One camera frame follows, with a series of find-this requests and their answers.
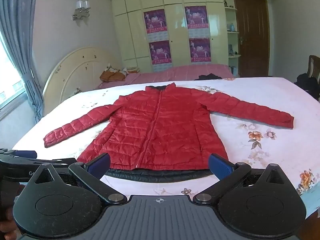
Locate dark clothes pile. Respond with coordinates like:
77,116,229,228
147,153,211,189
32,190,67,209
294,73,320,101

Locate glass wall lamp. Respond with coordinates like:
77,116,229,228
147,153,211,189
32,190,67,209
72,0,91,21

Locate orange patterned pillow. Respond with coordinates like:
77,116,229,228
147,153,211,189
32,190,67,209
99,66,127,82

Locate white floral bed sheet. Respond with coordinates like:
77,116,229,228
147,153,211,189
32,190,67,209
11,77,320,214

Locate purple wall poster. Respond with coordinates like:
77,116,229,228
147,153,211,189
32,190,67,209
184,5,210,38
189,37,212,63
143,9,170,42
149,40,173,66

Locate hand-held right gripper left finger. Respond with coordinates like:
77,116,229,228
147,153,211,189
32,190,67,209
33,153,128,204

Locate red puffer jacket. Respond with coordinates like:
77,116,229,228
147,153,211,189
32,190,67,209
43,85,295,183

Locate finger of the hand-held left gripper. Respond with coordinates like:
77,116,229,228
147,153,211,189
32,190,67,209
0,157,77,168
0,148,37,158

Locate cream rounded headboard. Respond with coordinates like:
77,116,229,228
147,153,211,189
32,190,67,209
42,47,123,117

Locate brown wooden door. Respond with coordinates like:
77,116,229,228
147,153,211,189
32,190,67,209
233,0,271,78

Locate wooden chair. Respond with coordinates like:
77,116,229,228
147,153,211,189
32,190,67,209
307,55,320,84

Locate window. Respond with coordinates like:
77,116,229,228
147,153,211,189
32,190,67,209
0,34,27,110

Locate cream corner shelves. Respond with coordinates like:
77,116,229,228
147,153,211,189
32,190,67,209
222,0,242,77

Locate pink bed cover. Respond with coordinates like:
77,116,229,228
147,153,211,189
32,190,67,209
96,64,235,90

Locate black cloth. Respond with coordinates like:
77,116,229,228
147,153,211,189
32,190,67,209
194,73,223,81

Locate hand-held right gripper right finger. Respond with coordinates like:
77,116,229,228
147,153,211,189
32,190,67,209
194,153,291,204

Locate blue curtain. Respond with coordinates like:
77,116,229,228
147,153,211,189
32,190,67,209
0,0,45,117

